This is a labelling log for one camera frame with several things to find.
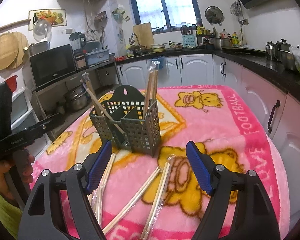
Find blue framed window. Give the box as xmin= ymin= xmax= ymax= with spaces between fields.
xmin=130 ymin=0 xmax=201 ymax=31

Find pink bear blanket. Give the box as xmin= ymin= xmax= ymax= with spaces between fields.
xmin=33 ymin=85 xmax=290 ymax=239

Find metal shelf rack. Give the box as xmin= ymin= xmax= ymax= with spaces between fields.
xmin=31 ymin=60 xmax=121 ymax=141

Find round bamboo boards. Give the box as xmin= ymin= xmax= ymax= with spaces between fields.
xmin=0 ymin=32 xmax=29 ymax=71

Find yellow oil bottle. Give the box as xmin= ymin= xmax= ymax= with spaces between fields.
xmin=232 ymin=31 xmax=239 ymax=46

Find white base cabinets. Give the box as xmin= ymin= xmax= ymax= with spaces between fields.
xmin=116 ymin=54 xmax=300 ymax=230

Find fruit picture on wall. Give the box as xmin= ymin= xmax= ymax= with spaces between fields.
xmin=29 ymin=9 xmax=67 ymax=30

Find light blue storage box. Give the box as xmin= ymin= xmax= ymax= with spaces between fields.
xmin=85 ymin=49 xmax=109 ymax=66

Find steel pot lid on wall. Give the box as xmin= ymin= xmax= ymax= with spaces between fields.
xmin=205 ymin=6 xmax=224 ymax=25

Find steel kettle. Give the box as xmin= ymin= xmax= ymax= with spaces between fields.
xmin=266 ymin=41 xmax=277 ymax=61

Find steel pots on shelf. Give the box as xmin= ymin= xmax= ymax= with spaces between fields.
xmin=64 ymin=85 xmax=90 ymax=112

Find black microwave oven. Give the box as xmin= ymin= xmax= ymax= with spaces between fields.
xmin=30 ymin=44 xmax=76 ymax=88

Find steel stockpot on counter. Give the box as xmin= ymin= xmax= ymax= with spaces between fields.
xmin=211 ymin=37 xmax=231 ymax=50

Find black countertop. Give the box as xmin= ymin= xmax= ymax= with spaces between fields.
xmin=117 ymin=49 xmax=300 ymax=101

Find green sleeve left forearm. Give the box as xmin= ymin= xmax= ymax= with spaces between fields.
xmin=0 ymin=194 xmax=22 ymax=239

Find red plastic basin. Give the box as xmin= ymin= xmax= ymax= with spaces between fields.
xmin=5 ymin=75 xmax=18 ymax=93

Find blender with black base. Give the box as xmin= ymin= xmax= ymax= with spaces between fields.
xmin=69 ymin=31 xmax=87 ymax=56

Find chopsticks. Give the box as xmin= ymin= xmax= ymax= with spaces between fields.
xmin=81 ymin=72 xmax=102 ymax=116
xmin=88 ymin=153 xmax=116 ymax=226
xmin=143 ymin=70 xmax=158 ymax=119
xmin=102 ymin=167 xmax=161 ymax=235
xmin=140 ymin=155 xmax=175 ymax=239
xmin=83 ymin=84 xmax=125 ymax=135

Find glass pot lid on wall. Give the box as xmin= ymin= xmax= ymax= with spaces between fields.
xmin=33 ymin=19 xmax=52 ymax=37

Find blue bag on cabinet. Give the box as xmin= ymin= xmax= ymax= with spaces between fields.
xmin=148 ymin=56 xmax=166 ymax=72

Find wooden cutting board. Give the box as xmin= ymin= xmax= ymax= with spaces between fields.
xmin=133 ymin=22 xmax=154 ymax=49

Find steel pot with lid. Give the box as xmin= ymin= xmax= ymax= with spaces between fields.
xmin=277 ymin=39 xmax=295 ymax=70

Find light blue knife block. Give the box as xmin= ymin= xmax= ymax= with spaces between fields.
xmin=182 ymin=34 xmax=197 ymax=47

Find person's left hand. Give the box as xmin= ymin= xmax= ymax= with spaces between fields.
xmin=0 ymin=149 xmax=35 ymax=203

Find dark green utensil basket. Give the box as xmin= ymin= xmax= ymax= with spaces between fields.
xmin=89 ymin=85 xmax=161 ymax=157

